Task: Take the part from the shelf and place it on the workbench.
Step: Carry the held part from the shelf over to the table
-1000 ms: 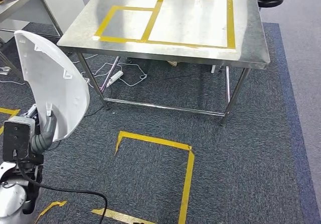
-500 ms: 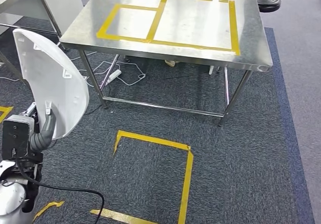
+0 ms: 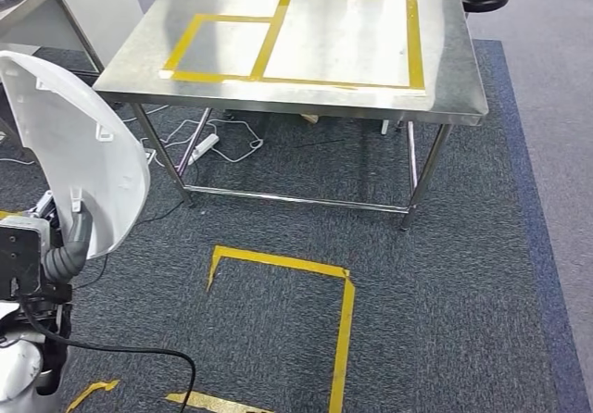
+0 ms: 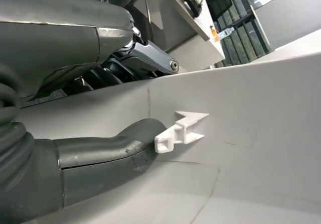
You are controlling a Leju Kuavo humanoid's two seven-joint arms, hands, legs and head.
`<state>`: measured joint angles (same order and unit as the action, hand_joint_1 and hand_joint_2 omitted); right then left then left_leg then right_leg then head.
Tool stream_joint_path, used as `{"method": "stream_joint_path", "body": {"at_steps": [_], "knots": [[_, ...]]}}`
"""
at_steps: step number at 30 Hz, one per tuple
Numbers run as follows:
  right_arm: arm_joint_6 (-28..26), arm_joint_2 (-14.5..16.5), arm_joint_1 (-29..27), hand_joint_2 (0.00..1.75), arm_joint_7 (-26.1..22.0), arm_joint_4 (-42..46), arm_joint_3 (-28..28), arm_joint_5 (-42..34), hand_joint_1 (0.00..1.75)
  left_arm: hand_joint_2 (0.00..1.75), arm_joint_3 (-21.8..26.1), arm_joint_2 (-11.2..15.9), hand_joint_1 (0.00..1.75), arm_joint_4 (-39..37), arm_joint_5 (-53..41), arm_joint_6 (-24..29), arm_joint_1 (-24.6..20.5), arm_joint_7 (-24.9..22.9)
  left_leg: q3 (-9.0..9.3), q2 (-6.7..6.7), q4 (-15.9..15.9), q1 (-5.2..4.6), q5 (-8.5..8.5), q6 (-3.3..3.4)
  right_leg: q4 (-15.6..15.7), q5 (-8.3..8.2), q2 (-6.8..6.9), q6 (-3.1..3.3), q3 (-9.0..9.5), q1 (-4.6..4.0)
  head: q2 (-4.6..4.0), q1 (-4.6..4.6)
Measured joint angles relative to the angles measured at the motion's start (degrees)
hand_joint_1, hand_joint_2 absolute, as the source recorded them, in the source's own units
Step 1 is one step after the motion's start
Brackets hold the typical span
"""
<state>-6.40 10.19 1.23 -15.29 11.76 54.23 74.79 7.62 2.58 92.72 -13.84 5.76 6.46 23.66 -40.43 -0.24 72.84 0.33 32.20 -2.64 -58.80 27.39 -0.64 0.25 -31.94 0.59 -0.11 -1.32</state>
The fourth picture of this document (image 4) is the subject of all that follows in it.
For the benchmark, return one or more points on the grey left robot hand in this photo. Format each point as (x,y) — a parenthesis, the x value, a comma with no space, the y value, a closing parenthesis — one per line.
(62,42)

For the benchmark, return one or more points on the small black device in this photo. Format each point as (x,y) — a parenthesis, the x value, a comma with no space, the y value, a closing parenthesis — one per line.
(191,3)

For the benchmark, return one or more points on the white cabinet desk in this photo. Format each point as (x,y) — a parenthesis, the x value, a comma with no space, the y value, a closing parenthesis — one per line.
(195,52)

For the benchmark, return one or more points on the small orange object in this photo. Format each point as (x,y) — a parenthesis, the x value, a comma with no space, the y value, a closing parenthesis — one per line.
(214,34)

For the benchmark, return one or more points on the black plastic crate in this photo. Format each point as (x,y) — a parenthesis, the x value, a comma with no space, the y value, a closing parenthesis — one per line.
(219,3)

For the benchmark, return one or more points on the clear plastic bottle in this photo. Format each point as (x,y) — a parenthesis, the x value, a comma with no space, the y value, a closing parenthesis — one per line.
(225,33)

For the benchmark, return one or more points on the dark window frame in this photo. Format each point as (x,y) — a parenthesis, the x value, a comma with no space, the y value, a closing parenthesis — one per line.
(240,39)

